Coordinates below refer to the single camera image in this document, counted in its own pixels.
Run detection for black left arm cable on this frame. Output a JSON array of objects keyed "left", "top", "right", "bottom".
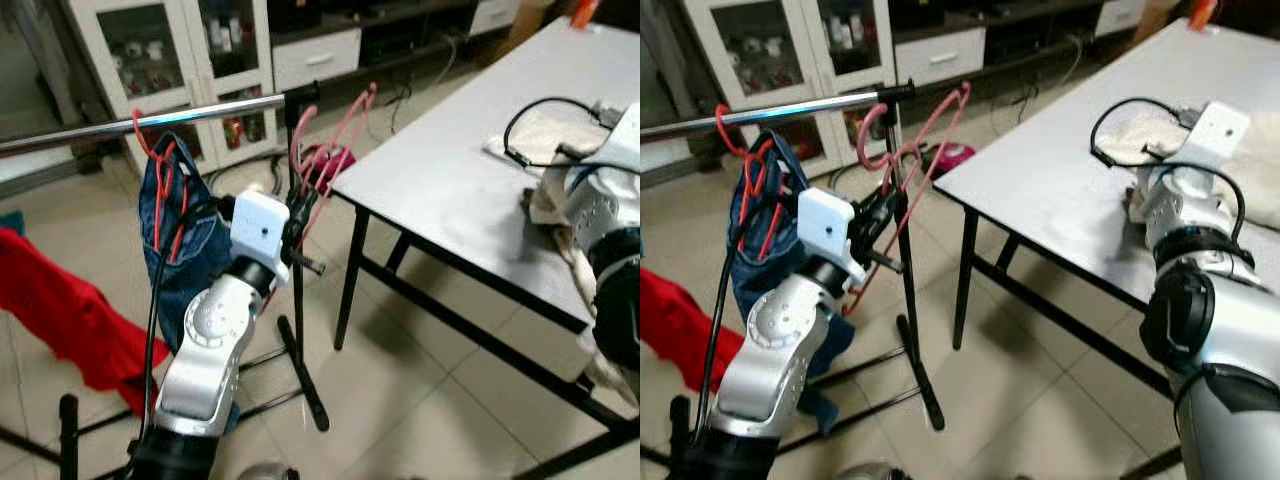
[
  {"left": 140, "top": 200, "right": 241, "bottom": 447},
  {"left": 695, "top": 250, "right": 767, "bottom": 447}
]

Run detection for blue denim shorts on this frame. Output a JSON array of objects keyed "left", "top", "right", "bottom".
[
  {"left": 138, "top": 130, "right": 237, "bottom": 353},
  {"left": 728, "top": 130, "right": 857, "bottom": 437}
]

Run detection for white spread garment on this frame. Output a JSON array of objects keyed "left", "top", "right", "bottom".
[
  {"left": 484, "top": 99, "right": 627, "bottom": 172},
  {"left": 1094, "top": 99, "right": 1280, "bottom": 232}
]

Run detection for red FILA T-shirt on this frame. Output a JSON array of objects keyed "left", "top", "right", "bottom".
[
  {"left": 0, "top": 225, "right": 172, "bottom": 417},
  {"left": 640, "top": 265, "right": 747, "bottom": 392}
]

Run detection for cream crumpled garment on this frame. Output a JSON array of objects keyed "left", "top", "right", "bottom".
[{"left": 524, "top": 185, "right": 641, "bottom": 407}]

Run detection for pink vacuum cleaner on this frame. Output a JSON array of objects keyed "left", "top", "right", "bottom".
[
  {"left": 304, "top": 144, "right": 357, "bottom": 187},
  {"left": 924, "top": 141, "right": 977, "bottom": 172}
]

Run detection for metal clothes rack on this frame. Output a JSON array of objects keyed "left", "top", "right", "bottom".
[
  {"left": 640, "top": 82, "right": 947, "bottom": 480},
  {"left": 0, "top": 82, "right": 332, "bottom": 480}
]

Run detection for white table black legs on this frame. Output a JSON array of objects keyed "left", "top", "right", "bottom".
[
  {"left": 929, "top": 17, "right": 1280, "bottom": 480},
  {"left": 329, "top": 17, "right": 641, "bottom": 480}
]

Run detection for red thin hanger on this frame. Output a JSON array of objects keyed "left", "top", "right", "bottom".
[
  {"left": 130, "top": 107, "right": 197, "bottom": 264},
  {"left": 714, "top": 102, "right": 792, "bottom": 264}
]

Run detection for pink plastic hanger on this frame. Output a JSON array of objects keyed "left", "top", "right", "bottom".
[
  {"left": 854, "top": 81, "right": 974, "bottom": 317},
  {"left": 289, "top": 81, "right": 380, "bottom": 253}
]

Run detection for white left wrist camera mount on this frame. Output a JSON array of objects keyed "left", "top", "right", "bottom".
[
  {"left": 796, "top": 187, "right": 857, "bottom": 273},
  {"left": 229, "top": 190, "right": 293, "bottom": 273}
]

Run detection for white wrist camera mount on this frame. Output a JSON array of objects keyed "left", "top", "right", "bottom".
[
  {"left": 796, "top": 187, "right": 857, "bottom": 273},
  {"left": 1179, "top": 99, "right": 1254, "bottom": 174},
  {"left": 600, "top": 100, "right": 641, "bottom": 177},
  {"left": 229, "top": 190, "right": 293, "bottom": 273}
]

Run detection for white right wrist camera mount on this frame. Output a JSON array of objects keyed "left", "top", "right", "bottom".
[
  {"left": 1179, "top": 99, "right": 1254, "bottom": 174},
  {"left": 600, "top": 100, "right": 641, "bottom": 177}
]

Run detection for white glass-door cabinet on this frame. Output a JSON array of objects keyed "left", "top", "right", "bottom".
[
  {"left": 65, "top": 0, "right": 367, "bottom": 172},
  {"left": 680, "top": 0, "right": 987, "bottom": 167}
]

